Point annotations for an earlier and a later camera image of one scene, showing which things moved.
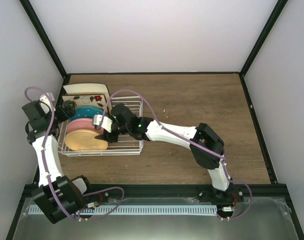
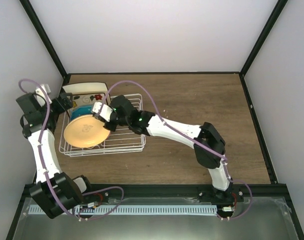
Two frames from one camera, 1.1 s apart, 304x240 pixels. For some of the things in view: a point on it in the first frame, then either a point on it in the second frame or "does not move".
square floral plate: [98, 100] does not move
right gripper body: [114, 139] → [123, 121]
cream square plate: [87, 89] does not move
